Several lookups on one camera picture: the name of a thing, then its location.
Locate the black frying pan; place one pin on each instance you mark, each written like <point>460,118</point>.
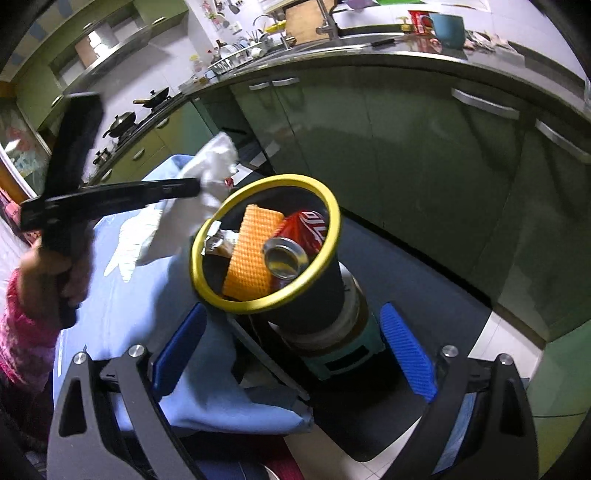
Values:
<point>155,99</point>

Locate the black bin yellow rim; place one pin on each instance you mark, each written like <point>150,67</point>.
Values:
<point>308,304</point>

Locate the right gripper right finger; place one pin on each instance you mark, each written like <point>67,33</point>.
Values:
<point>415,363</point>

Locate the black wok with lid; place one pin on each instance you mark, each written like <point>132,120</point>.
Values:
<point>120,124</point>

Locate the blue tablecloth with star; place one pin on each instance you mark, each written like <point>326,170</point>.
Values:
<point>130,304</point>

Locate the wooden cutting board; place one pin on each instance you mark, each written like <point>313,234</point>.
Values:
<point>302,19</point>

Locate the person's left hand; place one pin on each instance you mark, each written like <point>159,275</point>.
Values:
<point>46,278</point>

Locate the orange foam net sleeve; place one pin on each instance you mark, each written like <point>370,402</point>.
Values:
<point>248,277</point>

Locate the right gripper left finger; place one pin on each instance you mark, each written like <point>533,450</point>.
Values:
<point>170,360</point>

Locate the green lower cabinets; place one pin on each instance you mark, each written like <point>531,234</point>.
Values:
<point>489,178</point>

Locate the crumpled silver foil wrapper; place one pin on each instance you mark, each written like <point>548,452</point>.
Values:
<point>219,242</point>

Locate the small steel pot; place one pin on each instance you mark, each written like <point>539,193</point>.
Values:
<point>101,157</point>

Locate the red canister on counter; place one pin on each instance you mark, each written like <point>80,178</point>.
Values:
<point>422,21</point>

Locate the white paper towel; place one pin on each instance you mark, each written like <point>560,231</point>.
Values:
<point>157,232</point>

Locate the white dish rack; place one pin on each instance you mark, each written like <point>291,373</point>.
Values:
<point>227,58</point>

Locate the pink patterned sleeve forearm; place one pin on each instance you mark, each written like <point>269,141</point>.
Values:
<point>27,345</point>

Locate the steel kitchen faucet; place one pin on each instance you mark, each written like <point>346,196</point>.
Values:
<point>328,26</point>

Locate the red soda can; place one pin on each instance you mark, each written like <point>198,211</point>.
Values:
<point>294,244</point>

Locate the teal mug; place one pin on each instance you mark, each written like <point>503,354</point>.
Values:
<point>449,30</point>

